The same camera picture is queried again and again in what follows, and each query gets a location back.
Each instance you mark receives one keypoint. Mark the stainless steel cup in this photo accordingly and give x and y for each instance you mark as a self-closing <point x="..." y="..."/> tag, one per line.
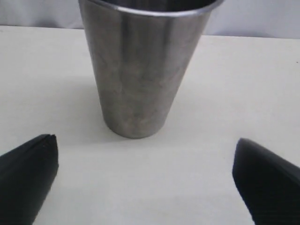
<point x="140" y="51"/>

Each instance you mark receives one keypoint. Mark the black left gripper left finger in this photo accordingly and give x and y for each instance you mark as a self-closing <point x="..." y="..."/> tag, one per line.
<point x="26" y="176"/>

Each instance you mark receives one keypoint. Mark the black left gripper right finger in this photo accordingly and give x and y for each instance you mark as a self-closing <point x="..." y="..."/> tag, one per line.
<point x="268" y="184"/>

